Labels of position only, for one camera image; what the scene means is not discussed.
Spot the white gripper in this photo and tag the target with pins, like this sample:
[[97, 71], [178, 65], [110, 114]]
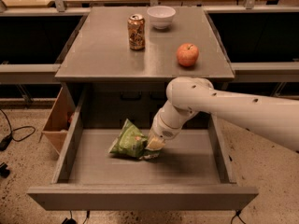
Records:
[[163, 129]]

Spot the green jalapeno chip bag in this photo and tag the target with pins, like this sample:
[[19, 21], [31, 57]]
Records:
[[131, 142]]

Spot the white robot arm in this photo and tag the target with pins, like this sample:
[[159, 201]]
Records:
[[273, 118]]

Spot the open grey top drawer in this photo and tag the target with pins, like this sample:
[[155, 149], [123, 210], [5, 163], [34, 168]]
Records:
[[193, 171]]

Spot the grey cabinet counter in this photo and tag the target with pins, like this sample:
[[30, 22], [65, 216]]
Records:
[[124, 63]]

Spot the red apple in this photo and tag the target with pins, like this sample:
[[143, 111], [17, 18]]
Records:
[[187, 54]]

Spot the cardboard box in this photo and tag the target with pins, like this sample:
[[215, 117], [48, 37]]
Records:
[[57, 124]]

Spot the gold soda can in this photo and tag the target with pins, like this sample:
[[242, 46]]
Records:
[[136, 31]]

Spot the white bowl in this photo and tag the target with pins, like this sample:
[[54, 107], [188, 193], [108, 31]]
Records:
[[161, 17]]

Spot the grey metal rail frame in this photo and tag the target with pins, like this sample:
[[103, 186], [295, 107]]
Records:
[[244, 72]]

